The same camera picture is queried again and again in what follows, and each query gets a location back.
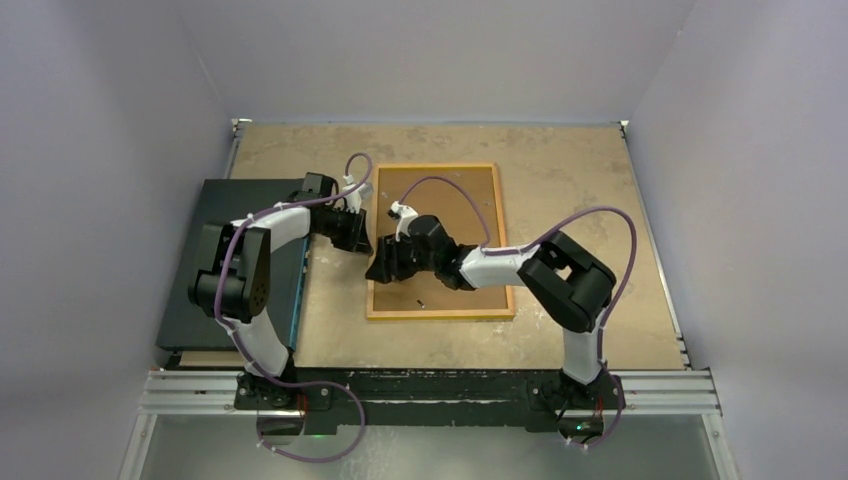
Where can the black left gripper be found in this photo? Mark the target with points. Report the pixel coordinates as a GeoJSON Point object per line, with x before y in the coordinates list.
{"type": "Point", "coordinates": [356, 239]}

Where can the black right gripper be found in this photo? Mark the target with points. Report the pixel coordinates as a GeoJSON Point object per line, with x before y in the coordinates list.
{"type": "Point", "coordinates": [388, 260]}

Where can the brown frame backing board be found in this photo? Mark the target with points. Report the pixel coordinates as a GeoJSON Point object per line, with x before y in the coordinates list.
{"type": "Point", "coordinates": [430, 199]}

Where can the wooden picture frame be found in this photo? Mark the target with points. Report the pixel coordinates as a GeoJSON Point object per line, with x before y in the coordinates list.
{"type": "Point", "coordinates": [437, 314]}

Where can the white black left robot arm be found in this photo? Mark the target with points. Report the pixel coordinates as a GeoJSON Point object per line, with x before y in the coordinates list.
{"type": "Point", "coordinates": [232, 282]}

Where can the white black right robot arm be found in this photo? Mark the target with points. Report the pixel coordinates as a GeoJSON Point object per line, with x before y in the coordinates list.
{"type": "Point", "coordinates": [574, 287]}

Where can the dark blue flat box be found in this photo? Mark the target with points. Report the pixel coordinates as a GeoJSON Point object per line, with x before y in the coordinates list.
{"type": "Point", "coordinates": [184, 327]}

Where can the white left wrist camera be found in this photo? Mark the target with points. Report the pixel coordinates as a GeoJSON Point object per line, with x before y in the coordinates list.
{"type": "Point", "coordinates": [355, 195]}

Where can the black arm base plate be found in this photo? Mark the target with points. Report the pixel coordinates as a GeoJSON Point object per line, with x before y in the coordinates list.
{"type": "Point", "coordinates": [536, 400]}

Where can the aluminium profile rail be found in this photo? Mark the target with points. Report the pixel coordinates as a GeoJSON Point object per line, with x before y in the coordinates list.
{"type": "Point", "coordinates": [214, 392]}

